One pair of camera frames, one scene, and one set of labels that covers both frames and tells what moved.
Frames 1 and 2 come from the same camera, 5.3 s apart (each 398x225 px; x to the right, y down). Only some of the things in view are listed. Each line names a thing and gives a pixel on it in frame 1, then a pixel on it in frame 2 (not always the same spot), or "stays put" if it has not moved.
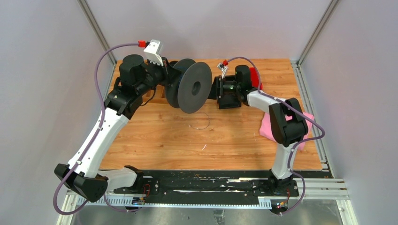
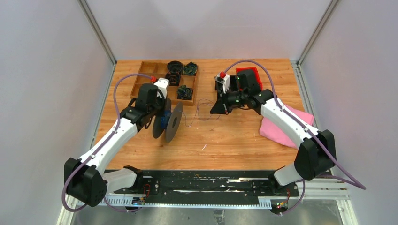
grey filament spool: [191, 90] → [169, 123]
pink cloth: [267, 130] stays put
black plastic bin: [225, 90] stays put
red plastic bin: [254, 78] stays put
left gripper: [170, 73] → [163, 101]
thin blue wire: [196, 112] → [185, 118]
